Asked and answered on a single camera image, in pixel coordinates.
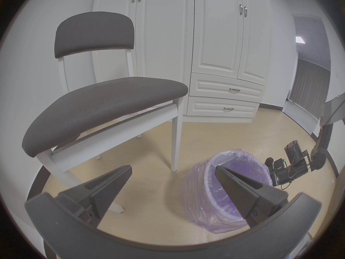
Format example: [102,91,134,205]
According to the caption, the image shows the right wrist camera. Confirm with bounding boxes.
[273,158,287,171]

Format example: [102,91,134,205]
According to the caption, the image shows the purple plastic bag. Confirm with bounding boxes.
[181,149,273,233]

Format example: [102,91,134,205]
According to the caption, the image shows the white chair grey cushions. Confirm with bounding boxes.
[22,12,189,214]

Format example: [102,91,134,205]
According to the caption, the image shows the white wardrobe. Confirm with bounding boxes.
[92,0,271,123]

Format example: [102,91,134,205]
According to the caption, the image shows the grey curtain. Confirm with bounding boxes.
[290,60,331,121]

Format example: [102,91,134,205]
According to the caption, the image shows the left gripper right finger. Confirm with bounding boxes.
[215,165,289,227]

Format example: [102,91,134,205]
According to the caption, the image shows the white trash bin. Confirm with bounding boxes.
[203,153,272,222]

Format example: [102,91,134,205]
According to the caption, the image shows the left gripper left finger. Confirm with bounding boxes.
[55,164,133,229]

